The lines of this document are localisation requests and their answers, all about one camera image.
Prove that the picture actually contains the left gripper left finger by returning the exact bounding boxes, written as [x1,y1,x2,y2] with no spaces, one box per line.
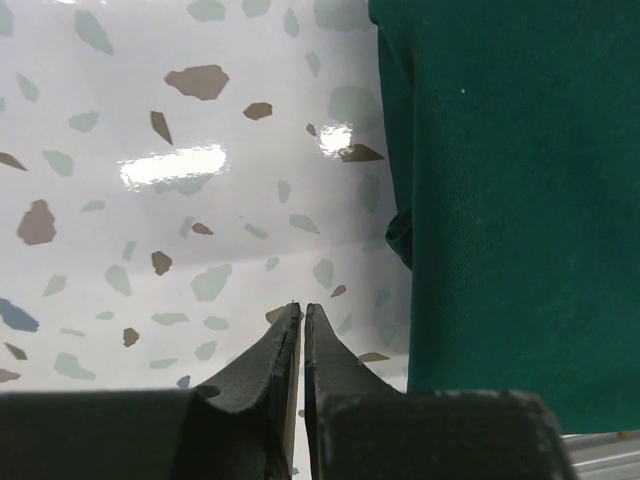
[1,303,301,479]

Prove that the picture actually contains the green surgical cloth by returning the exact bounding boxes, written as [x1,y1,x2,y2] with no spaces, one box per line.
[368,1,639,433]

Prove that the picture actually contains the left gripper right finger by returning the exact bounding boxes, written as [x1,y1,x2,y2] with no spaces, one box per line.
[304,304,575,479]

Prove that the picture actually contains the aluminium rail frame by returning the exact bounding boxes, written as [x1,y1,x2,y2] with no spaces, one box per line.
[563,431,640,480]

